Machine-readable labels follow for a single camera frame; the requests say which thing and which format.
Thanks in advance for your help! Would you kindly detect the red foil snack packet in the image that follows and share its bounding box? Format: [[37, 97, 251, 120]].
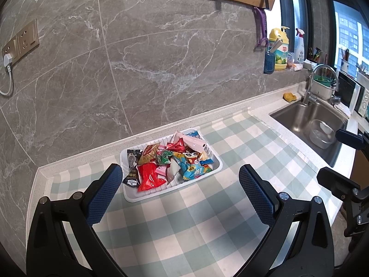
[[137, 163, 168, 192]]

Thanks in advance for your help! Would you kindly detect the chopstick holder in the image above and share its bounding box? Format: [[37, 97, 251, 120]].
[[307, 47, 322, 64]]

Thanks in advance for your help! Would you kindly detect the white plug with cable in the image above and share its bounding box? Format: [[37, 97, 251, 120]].
[[0, 54, 14, 96]]

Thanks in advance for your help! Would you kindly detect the blue panda snack packet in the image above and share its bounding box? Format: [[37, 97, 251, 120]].
[[173, 151, 212, 181]]

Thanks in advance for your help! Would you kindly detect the stainless steel sink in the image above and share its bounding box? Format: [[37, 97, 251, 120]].
[[269, 99, 351, 168]]

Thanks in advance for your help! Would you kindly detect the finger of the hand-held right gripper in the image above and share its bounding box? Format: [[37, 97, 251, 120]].
[[335, 129, 369, 151], [316, 167, 369, 202]]

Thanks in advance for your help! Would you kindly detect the purple peeler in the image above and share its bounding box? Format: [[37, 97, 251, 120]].
[[254, 6, 269, 49]]

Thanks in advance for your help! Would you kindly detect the white spray bottle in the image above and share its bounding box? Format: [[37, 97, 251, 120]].
[[293, 28, 306, 64]]

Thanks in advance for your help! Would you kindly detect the window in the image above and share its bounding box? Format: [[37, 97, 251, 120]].
[[281, 0, 369, 78]]

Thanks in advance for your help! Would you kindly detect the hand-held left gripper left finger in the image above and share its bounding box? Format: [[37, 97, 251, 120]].
[[26, 163, 127, 277]]

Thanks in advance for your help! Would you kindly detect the black snack packet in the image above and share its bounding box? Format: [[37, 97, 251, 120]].
[[122, 148, 144, 189]]

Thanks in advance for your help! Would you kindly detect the white microwave oven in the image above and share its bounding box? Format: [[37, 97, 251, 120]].
[[336, 72, 369, 119]]

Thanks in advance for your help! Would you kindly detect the green snack packet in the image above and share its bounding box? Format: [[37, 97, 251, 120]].
[[156, 149, 174, 166]]

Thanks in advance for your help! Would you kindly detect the pale pink long packet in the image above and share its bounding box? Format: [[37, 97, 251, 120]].
[[173, 131, 208, 152]]

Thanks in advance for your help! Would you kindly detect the long orange snack packet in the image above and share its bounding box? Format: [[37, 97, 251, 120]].
[[198, 151, 215, 165]]

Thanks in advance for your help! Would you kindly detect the gold wall socket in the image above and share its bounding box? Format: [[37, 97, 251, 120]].
[[1, 19, 40, 64]]

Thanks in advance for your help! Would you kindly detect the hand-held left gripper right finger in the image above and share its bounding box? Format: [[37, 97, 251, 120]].
[[233, 164, 335, 277]]

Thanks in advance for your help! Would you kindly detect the white plastic tray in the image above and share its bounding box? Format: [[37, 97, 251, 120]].
[[119, 128, 223, 203]]

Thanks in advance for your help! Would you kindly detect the yellow detergent bottle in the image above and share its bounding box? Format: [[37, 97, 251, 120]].
[[269, 26, 289, 70]]

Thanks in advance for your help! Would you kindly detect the white red-striped snack packet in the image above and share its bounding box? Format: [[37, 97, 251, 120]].
[[166, 157, 182, 185]]

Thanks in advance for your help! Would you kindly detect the gold red-oval snack packet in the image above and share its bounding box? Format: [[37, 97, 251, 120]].
[[138, 143, 161, 166]]

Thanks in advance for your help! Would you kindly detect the small red snack packet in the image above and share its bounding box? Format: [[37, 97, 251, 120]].
[[166, 138, 185, 153]]

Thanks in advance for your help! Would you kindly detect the blue utensil holder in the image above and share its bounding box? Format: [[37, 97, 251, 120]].
[[263, 50, 276, 75]]

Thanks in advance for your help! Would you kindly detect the clear glass bowl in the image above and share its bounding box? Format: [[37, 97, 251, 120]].
[[309, 119, 336, 150]]

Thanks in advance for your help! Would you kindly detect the green white checked tablecloth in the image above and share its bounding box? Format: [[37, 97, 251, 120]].
[[50, 111, 343, 277]]

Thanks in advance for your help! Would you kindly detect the chrome faucet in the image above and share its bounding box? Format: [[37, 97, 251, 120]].
[[301, 64, 338, 106]]

